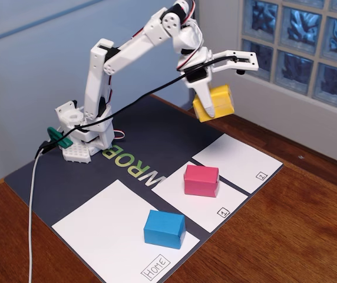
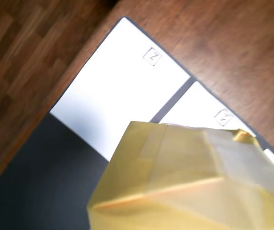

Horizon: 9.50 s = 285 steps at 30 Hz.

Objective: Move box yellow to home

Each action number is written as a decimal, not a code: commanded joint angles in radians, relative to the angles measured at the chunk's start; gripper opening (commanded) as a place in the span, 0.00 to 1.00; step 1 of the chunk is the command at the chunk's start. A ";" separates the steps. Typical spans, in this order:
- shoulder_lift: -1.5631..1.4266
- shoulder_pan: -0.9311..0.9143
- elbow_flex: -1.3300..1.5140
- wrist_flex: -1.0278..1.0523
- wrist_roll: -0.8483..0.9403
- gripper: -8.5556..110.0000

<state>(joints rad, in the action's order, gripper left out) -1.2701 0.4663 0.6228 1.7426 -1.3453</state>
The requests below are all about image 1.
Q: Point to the yellow paper box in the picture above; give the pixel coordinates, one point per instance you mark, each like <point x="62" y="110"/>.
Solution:
<point x="223" y="103"/>

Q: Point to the green clamp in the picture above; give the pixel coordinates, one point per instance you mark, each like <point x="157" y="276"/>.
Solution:
<point x="57" y="137"/>

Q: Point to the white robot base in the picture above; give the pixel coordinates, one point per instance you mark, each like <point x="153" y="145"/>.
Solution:
<point x="77" y="153"/>

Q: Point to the white sheet marked two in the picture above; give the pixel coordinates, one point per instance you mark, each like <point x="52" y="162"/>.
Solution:
<point x="245" y="168"/>

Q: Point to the pink paper box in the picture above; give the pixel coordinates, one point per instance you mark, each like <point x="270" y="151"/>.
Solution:
<point x="201" y="181"/>

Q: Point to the blue paper box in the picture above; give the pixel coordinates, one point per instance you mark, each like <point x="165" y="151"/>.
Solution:
<point x="162" y="230"/>

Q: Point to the white sheet marked one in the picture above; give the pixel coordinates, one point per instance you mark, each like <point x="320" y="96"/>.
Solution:
<point x="204" y="212"/>

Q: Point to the dark grey mat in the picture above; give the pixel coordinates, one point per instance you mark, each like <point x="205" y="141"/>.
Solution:
<point x="162" y="132"/>

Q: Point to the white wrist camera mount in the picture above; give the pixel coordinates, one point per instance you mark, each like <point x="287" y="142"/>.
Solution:
<point x="254" y="63"/>

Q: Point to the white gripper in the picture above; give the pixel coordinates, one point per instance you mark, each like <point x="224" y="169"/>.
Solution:
<point x="201" y="71"/>

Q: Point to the white sheet marked home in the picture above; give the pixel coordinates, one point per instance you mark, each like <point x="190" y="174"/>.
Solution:
<point x="103" y="221"/>

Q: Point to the glass block window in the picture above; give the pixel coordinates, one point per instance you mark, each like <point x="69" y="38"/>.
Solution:
<point x="301" y="26"/>

